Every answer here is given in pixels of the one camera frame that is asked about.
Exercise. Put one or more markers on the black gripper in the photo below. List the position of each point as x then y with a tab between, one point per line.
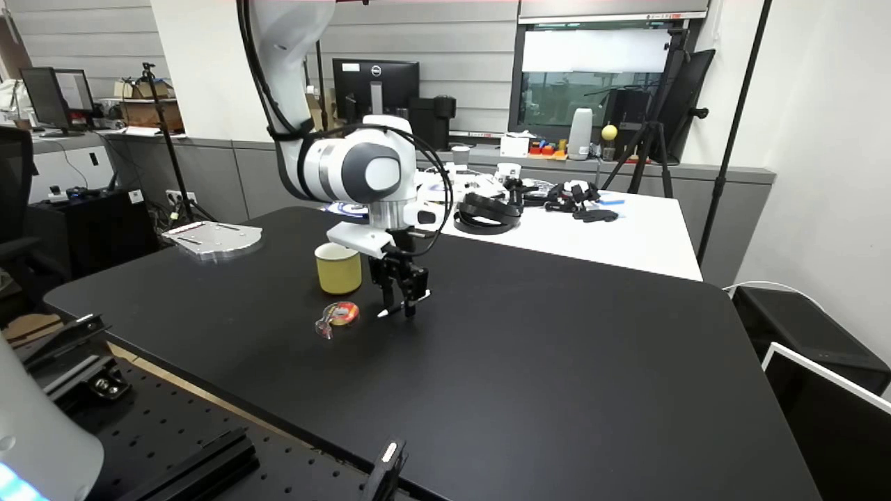
400	272

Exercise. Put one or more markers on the black and white pen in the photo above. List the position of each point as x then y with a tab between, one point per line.
407	308

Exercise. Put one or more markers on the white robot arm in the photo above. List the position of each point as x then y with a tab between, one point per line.
368	163

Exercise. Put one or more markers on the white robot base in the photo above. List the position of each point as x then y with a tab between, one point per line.
43	453

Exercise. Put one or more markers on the yellow cup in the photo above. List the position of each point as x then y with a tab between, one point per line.
337	269

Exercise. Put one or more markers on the orange candy wrapper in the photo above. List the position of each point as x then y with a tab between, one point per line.
336	315

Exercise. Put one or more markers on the white electronics pile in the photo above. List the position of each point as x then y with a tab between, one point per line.
458	184

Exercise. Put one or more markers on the black headphones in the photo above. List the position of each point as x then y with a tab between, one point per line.
486	215

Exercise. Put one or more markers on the black clamp on table edge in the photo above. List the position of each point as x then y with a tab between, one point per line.
384	475

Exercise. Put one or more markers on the black controller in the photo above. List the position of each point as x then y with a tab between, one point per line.
579	200

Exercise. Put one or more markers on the white cylinder speaker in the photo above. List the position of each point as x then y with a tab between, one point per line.
579	136

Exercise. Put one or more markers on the yellow ball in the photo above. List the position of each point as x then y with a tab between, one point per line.
610	131

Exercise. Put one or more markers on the black tripod right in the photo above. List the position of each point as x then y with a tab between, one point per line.
668	113

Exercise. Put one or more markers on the black tripod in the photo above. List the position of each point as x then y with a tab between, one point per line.
668	113
187	211

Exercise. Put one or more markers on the black tripod left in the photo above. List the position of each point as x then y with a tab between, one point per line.
187	211

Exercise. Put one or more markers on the black office chair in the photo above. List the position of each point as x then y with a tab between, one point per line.
14	190

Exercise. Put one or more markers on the left desk monitor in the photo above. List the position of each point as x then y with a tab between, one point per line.
60	99

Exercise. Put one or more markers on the black light stand pole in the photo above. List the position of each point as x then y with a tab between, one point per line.
739	109

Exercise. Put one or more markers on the black box with white edge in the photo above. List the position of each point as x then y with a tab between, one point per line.
842	426

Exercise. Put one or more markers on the black metal bracket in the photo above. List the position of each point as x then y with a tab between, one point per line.
75	364

